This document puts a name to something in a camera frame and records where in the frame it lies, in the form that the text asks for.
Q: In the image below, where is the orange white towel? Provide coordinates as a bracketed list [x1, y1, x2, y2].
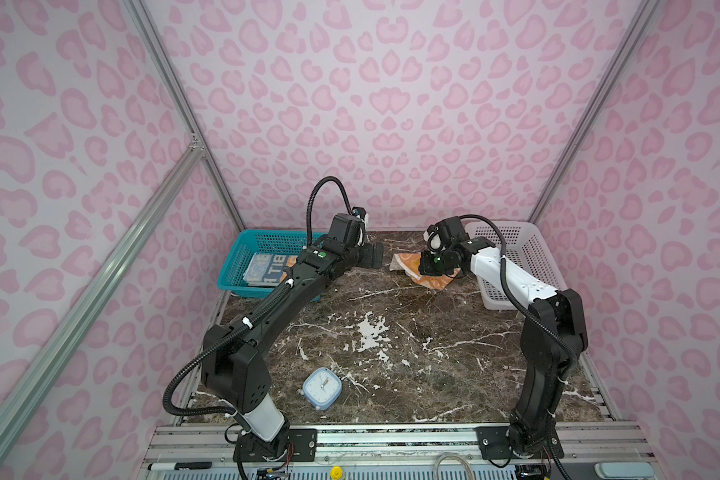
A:
[390, 253, 461, 291]

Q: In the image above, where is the white plastic basket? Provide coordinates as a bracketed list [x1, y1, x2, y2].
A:
[477, 220, 568, 311]

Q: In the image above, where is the striped rabbit text towel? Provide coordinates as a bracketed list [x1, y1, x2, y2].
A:
[243, 253, 297, 288]

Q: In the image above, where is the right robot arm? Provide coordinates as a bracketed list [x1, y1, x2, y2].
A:
[419, 233, 588, 458]

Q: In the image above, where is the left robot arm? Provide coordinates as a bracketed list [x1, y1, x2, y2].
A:
[200, 238, 384, 459]

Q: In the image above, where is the light blue alarm clock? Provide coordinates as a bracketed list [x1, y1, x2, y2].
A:
[302, 367, 343, 411]

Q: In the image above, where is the clear tube loop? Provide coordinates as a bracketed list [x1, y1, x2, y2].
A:
[432, 452, 476, 480]

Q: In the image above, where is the yellow cap object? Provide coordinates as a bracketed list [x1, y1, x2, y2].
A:
[330, 466, 344, 480]

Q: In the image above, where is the white grey device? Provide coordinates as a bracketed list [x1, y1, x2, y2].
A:
[594, 462, 655, 480]

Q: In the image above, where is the black white marker pen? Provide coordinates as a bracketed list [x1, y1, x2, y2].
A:
[147, 461, 213, 471]

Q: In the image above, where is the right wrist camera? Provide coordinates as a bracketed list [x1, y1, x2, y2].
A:
[424, 216, 470, 252]

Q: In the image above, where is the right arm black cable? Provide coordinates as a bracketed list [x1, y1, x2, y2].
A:
[455, 214, 577, 480]

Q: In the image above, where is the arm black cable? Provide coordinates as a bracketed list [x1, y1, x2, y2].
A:
[455, 214, 577, 480]
[161, 175, 355, 480]

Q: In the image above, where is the aluminium corner frame post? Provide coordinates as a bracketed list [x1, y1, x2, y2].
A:
[123, 0, 246, 231]

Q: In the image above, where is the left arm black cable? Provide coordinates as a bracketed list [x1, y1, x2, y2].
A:
[161, 175, 355, 480]

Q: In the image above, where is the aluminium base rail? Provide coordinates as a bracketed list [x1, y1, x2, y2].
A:
[139, 421, 664, 479]

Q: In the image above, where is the right aluminium corner post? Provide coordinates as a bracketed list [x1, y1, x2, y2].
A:
[528, 0, 664, 224]

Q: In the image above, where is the diagonal aluminium frame bar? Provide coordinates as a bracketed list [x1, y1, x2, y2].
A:
[0, 145, 205, 466]

